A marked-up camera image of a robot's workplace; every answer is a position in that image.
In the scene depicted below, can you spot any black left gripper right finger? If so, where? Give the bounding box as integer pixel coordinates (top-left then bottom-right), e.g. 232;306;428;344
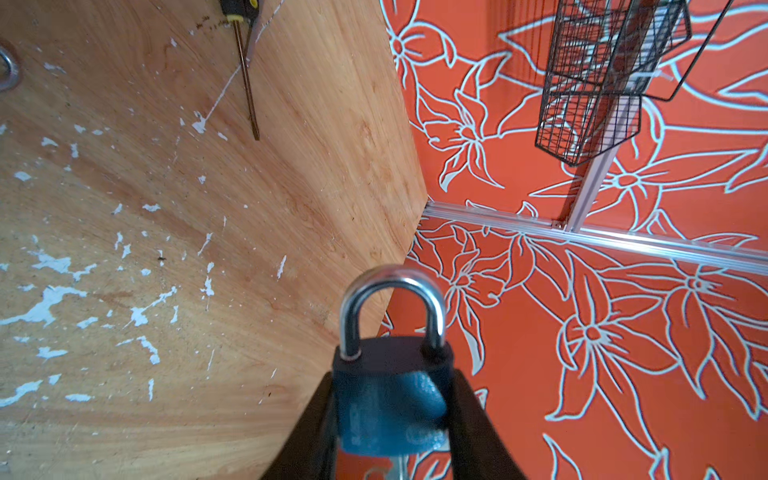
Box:
449;369;526;480

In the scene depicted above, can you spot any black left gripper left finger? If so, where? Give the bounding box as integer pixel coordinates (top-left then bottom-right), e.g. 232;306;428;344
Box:
260;372;338;480

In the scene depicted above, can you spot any small black padlock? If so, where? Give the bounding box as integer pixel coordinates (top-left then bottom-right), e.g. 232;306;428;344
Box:
0;40;22;92

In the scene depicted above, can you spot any aluminium table edge rail right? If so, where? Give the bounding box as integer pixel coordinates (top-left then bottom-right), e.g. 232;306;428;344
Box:
423;202;767;276

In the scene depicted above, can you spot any aluminium frame post right rear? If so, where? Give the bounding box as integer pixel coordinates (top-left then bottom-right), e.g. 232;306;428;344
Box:
563;95;640;234

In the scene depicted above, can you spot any black wire wall basket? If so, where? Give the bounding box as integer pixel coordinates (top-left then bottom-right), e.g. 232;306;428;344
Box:
533;0;736;168

